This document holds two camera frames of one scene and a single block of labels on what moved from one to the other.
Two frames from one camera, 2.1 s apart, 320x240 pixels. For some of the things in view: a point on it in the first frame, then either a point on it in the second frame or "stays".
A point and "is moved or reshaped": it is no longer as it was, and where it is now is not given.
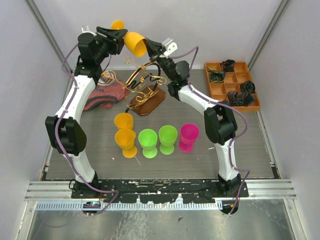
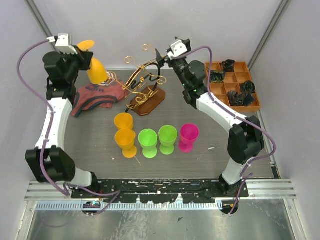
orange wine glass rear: [124, 120] stays
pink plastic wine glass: [189, 133] stays
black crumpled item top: [228, 65] stays
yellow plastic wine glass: [136, 44] is moved or reshaped
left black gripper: [117, 44] -> [84, 57]
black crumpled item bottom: [235, 99] stays
